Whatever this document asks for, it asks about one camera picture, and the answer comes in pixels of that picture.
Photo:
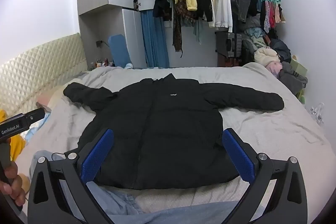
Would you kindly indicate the black puffer jacket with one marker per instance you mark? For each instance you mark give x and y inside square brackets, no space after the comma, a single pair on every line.
[157,129]

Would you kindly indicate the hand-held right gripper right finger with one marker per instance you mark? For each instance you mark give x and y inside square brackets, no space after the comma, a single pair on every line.
[239,158]

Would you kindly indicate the light blue cloth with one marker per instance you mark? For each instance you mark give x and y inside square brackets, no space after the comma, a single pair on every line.
[39,129]

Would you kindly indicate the white plastic hangers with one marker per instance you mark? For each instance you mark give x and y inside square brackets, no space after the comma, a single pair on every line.
[318,113]

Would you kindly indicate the group of small bottles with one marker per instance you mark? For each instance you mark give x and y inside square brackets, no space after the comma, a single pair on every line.
[103,62]

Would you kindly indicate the white hoodie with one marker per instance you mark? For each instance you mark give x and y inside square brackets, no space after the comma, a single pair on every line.
[223,3]

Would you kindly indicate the colourful small hanging garments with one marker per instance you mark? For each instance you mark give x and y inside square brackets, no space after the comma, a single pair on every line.
[271,15]

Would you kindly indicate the cream quilted headboard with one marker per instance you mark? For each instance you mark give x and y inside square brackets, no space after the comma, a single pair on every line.
[39,64]

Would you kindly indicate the blue padded board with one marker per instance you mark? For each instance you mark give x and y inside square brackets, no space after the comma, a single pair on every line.
[118,48]

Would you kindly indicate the light grey bed blanket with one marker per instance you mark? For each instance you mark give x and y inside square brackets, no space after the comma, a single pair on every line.
[262,129]

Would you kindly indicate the brown patterned scarf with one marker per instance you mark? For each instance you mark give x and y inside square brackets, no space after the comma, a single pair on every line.
[178,27]

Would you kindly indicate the person's left hand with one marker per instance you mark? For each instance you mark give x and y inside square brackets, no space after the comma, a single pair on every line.
[15,182]

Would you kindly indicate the green box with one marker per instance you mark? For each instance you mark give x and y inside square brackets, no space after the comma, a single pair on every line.
[299,65]

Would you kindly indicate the person's blue jeans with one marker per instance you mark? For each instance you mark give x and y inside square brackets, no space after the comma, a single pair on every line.
[183,213]

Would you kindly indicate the pile of mixed clothes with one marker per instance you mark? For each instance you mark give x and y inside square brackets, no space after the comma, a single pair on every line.
[262,56]

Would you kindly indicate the blue curtain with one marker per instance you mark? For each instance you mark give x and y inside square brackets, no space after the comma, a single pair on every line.
[153,40]

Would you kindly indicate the grey-green hanging scarf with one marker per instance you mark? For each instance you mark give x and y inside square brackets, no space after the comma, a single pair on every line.
[197,31]

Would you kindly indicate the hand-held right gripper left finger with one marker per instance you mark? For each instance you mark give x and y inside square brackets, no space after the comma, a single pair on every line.
[97,158]

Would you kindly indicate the yellow cloth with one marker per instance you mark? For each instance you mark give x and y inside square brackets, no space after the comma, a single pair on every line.
[17,145]

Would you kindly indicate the pink pillow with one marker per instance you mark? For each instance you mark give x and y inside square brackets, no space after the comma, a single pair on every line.
[50,100]

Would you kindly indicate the black wall plug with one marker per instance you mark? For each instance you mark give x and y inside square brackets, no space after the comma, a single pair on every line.
[99,43]

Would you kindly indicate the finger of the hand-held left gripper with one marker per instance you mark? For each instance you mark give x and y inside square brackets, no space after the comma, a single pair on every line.
[35,116]

